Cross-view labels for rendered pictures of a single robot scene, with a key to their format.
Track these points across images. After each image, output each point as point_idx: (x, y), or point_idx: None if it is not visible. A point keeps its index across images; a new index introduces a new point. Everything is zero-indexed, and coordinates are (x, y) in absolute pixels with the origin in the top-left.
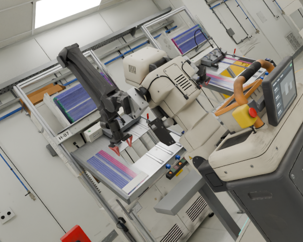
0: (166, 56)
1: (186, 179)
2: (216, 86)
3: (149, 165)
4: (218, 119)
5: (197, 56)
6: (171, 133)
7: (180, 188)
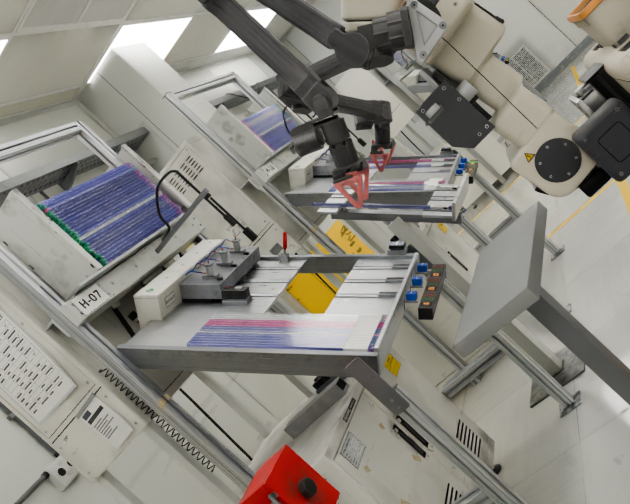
0: None
1: (485, 282)
2: (384, 191)
3: (366, 307)
4: (458, 198)
5: (303, 161)
6: (360, 260)
7: (490, 289)
